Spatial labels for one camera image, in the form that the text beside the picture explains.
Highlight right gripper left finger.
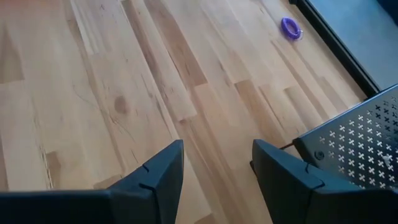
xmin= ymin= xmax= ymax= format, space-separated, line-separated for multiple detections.
xmin=0 ymin=139 xmax=185 ymax=224

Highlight purple coil wristband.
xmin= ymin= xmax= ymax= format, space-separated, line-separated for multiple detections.
xmin=280 ymin=17 xmax=304 ymax=41

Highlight black aluminium table frame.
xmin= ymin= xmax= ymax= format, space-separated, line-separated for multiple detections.
xmin=288 ymin=0 xmax=381 ymax=98

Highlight black mesh desk riser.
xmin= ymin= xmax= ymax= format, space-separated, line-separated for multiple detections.
xmin=293 ymin=83 xmax=398 ymax=190

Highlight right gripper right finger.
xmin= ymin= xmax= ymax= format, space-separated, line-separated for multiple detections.
xmin=251 ymin=139 xmax=398 ymax=224

